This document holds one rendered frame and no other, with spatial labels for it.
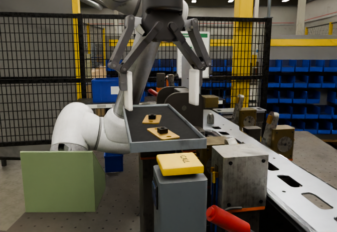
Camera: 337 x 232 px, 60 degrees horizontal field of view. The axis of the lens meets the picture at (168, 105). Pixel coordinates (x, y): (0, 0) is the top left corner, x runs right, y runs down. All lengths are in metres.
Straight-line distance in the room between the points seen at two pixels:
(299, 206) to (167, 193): 0.36
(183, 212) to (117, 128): 0.87
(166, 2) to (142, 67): 0.66
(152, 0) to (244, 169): 0.38
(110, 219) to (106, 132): 0.36
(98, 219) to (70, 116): 0.44
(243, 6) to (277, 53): 1.35
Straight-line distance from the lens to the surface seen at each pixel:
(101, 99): 1.74
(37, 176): 1.26
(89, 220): 1.21
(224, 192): 0.64
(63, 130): 1.29
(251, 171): 0.64
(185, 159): 0.45
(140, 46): 0.53
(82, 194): 1.23
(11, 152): 3.70
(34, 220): 1.28
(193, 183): 0.43
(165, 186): 0.42
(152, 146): 0.51
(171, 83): 1.38
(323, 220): 0.67
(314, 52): 3.55
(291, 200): 0.72
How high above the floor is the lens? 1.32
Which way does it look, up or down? 10 degrees down
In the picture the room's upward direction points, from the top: straight up
